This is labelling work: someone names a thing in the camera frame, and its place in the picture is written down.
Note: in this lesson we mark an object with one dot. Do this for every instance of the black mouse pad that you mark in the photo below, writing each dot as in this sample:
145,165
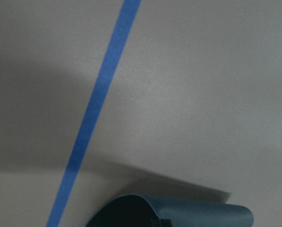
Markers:
134,210

